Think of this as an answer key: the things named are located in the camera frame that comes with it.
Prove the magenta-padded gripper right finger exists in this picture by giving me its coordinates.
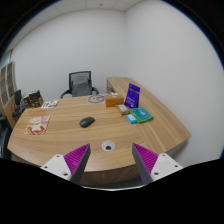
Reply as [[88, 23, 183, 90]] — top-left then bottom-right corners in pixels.
[[131, 143, 184, 185]]

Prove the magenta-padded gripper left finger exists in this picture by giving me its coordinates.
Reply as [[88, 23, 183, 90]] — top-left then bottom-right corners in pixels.
[[40, 143, 92, 186]]

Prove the black computer mouse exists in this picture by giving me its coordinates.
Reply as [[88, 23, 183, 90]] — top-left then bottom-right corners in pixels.
[[79, 116, 96, 129]]

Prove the cartoon print mouse pad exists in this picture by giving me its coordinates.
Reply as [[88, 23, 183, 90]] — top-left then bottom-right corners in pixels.
[[23, 115, 51, 136]]

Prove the small blue box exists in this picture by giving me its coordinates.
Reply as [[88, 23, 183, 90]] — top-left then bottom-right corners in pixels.
[[126, 113, 138, 125]]

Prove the green flat box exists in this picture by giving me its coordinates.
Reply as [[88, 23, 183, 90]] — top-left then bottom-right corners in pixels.
[[129, 106, 155, 124]]

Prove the small tan box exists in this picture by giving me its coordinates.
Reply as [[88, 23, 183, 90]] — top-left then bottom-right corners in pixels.
[[116, 103, 131, 116]]

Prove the purple product packet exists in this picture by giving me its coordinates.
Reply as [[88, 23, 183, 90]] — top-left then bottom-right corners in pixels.
[[124, 82, 141, 110]]

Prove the orange-brown cardboard box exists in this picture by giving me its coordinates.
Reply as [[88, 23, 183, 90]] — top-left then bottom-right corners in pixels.
[[105, 93, 125, 108]]

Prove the brown printed carton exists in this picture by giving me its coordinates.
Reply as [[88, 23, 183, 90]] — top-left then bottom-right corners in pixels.
[[29, 96, 44, 108]]

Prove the grey backpack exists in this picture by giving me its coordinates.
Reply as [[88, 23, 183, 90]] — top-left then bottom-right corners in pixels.
[[71, 75, 93, 98]]

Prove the black sofa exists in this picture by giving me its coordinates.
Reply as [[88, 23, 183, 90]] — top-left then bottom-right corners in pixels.
[[0, 111, 14, 159]]

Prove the black carton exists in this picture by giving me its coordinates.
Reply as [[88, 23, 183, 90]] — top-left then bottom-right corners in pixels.
[[28, 89, 42, 100]]

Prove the dark brown small carton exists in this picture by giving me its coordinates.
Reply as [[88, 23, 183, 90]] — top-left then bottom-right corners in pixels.
[[21, 94, 32, 108]]

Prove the black visitor chair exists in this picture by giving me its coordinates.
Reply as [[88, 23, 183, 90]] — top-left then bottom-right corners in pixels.
[[11, 89, 26, 118]]

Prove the black mesh office chair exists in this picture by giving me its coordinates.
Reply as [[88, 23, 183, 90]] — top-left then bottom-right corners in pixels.
[[60, 70, 100, 99]]

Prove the wooden shelf unit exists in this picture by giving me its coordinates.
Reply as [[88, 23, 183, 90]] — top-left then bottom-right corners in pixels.
[[0, 61, 18, 108]]

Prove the grey desk cable grommet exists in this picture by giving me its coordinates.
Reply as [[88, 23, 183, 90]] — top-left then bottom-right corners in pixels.
[[101, 140, 116, 152]]

